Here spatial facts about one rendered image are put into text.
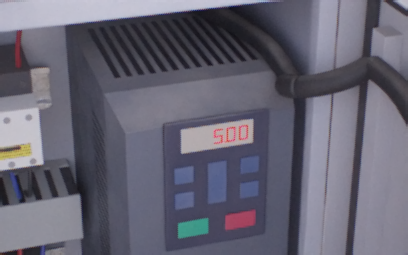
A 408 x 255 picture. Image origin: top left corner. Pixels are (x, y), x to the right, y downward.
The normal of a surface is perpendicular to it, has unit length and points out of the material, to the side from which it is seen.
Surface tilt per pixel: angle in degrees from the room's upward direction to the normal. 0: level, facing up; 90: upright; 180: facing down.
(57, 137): 90
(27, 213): 90
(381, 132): 90
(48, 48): 90
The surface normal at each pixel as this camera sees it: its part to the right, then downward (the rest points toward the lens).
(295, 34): -0.95, 0.14
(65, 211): 0.30, 0.44
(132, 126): 0.13, -0.61
